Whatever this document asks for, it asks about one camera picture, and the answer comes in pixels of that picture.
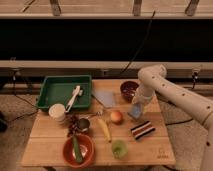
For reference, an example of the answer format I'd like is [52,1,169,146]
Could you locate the peach apple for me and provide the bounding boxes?
[110,111,123,124]

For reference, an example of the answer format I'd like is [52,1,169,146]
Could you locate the green plastic cup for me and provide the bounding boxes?
[111,140,127,159]

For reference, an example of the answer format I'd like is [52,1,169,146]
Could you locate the blue sponge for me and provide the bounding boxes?
[128,103,144,119]

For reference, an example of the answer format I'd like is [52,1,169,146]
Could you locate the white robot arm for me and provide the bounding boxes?
[132,65,213,171]

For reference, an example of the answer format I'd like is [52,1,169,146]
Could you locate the metal cup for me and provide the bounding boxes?
[77,111,103,132]

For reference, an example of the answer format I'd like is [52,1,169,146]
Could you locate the white plastic cup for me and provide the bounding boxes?
[48,103,66,123]

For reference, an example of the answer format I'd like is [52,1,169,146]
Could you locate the orange bowl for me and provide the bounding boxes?
[62,134,95,169]

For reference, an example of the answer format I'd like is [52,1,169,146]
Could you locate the dark brown bowl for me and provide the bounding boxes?
[120,81,139,103]

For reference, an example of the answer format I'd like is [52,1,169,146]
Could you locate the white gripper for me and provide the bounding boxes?
[132,84,154,112]

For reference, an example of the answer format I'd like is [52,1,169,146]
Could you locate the yellow banana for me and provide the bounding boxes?
[98,118,112,142]

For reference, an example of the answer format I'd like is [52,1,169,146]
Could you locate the wooden folding table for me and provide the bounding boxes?
[21,79,175,167]

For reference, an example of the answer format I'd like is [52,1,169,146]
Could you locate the black cable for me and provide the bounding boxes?
[118,10,157,76]

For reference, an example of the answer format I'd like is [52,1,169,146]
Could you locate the blue-grey cloth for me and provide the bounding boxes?
[92,90,115,108]

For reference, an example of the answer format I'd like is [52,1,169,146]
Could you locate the green plastic tray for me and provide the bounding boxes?
[37,75,92,111]

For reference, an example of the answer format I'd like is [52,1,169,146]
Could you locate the striped block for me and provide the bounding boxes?
[130,121,155,140]

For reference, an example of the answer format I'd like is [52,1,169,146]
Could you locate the green cucumber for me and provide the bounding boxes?
[72,135,83,164]

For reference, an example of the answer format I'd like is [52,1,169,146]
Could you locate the dark red grapes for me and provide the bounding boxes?
[67,115,78,136]

